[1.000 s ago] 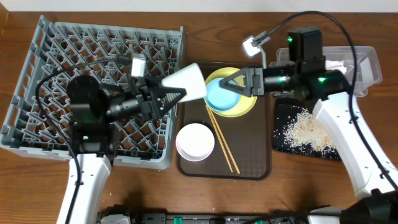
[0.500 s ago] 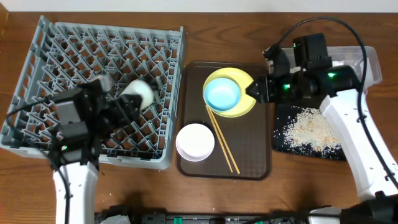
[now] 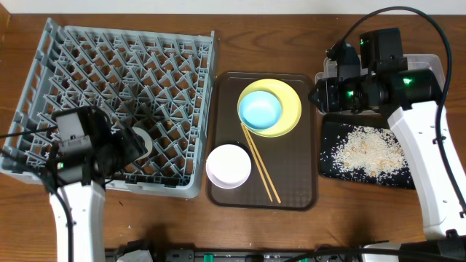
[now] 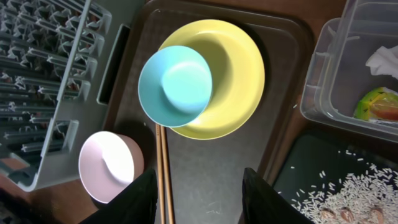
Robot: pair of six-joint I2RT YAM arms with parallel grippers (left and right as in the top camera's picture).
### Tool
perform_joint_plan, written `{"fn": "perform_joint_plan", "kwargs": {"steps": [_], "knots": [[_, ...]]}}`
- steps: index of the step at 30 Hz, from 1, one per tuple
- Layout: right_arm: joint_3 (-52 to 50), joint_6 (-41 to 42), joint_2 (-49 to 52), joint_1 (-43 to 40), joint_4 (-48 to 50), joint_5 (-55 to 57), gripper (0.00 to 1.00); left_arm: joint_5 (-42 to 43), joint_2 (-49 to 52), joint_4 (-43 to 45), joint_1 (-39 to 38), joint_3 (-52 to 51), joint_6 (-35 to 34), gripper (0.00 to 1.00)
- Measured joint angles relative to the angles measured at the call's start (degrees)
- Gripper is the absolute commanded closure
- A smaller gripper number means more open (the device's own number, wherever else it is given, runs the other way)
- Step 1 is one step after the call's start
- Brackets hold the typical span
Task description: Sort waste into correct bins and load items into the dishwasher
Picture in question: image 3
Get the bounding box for white cup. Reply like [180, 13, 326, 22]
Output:
[132, 127, 153, 160]

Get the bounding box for yellow round plate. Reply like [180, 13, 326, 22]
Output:
[237, 79, 301, 138]

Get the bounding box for light blue bowl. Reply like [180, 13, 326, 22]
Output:
[238, 91, 282, 131]

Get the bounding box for wooden chopstick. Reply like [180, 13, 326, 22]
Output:
[252, 138, 282, 204]
[240, 122, 273, 202]

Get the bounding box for pink bowl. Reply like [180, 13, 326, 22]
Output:
[205, 144, 252, 189]

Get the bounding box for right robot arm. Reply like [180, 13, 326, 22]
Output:
[309, 28, 465, 261]

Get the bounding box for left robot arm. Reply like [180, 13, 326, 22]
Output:
[42, 106, 151, 261]

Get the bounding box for black waste tray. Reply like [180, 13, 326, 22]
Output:
[320, 115, 415, 189]

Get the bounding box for rice and food scraps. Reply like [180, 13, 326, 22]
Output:
[326, 127, 408, 179]

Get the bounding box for clear plastic bin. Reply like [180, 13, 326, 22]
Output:
[315, 54, 445, 114]

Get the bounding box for grey plastic dish rack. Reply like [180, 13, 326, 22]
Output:
[1, 20, 218, 199]

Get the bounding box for left black cable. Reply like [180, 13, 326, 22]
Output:
[0, 125, 76, 262]

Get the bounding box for black cable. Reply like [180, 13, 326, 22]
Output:
[325, 5, 466, 215]
[0, 125, 76, 262]

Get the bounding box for right black cable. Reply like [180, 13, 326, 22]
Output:
[325, 5, 466, 215]

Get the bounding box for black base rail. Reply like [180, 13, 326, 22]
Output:
[105, 239, 466, 262]

